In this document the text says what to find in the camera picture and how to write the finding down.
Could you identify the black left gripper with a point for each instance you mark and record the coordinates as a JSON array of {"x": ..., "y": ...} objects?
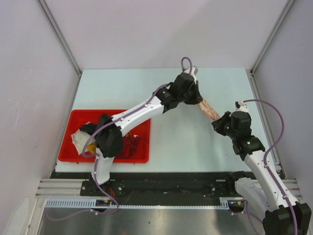
[{"x": 197, "y": 97}]

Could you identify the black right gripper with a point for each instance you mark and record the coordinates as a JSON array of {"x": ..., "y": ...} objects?
[{"x": 217, "y": 124}]

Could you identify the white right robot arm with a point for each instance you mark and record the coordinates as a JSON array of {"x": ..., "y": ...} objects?
[{"x": 281, "y": 212}]

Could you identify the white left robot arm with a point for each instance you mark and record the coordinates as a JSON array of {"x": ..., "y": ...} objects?
[{"x": 110, "y": 130}]

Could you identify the dark red garment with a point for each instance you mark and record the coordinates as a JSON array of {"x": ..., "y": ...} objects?
[{"x": 140, "y": 141}]

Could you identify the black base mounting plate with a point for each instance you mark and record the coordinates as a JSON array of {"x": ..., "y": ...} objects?
[{"x": 123, "y": 184}]

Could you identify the black garment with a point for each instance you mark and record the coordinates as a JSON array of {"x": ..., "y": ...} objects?
[{"x": 89, "y": 128}]

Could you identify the white garment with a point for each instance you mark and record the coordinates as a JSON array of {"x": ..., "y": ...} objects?
[{"x": 79, "y": 139}]

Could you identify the red plastic bin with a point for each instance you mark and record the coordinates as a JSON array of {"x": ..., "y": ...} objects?
[{"x": 78, "y": 118}]

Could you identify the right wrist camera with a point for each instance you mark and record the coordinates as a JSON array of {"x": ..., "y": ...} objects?
[{"x": 241, "y": 107}]

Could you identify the right aluminium frame post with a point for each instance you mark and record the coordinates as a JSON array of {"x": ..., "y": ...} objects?
[{"x": 273, "y": 34}]

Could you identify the aluminium frame post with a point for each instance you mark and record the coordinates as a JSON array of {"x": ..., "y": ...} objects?
[
  {"x": 59, "y": 35},
  {"x": 273, "y": 34}
]

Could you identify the left aluminium frame post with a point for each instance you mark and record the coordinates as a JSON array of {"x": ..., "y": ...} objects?
[{"x": 59, "y": 35}]

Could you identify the white slotted cable duct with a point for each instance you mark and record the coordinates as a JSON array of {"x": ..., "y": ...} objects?
[{"x": 220, "y": 204}]

